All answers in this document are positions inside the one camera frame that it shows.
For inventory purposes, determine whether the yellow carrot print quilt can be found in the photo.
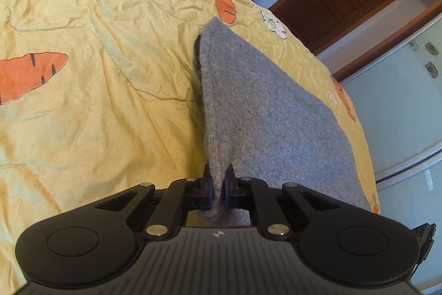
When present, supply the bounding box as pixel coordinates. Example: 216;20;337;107
0;0;380;282

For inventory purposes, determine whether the grey sweater with navy sleeves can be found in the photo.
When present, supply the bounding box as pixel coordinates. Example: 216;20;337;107
183;17;372;227

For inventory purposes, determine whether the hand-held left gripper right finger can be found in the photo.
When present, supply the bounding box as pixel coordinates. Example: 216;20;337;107
223;164;346;242

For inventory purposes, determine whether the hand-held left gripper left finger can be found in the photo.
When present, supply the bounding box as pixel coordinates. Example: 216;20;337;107
91;164;217;242

